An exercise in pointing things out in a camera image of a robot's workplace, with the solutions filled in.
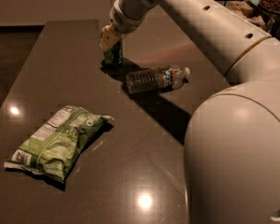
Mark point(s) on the black wire basket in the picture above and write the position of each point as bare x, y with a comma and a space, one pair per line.
265, 20

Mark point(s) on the green soda can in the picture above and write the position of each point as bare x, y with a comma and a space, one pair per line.
114, 56

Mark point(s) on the green chip bag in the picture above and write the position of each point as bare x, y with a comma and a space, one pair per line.
54, 148

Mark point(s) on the clear plastic water bottle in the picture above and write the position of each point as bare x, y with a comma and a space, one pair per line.
153, 79

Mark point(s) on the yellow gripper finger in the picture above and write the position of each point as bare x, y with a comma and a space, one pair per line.
109, 37

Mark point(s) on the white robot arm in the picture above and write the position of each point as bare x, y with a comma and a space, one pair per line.
232, 143

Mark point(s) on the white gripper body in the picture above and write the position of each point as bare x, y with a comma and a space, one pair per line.
125, 20

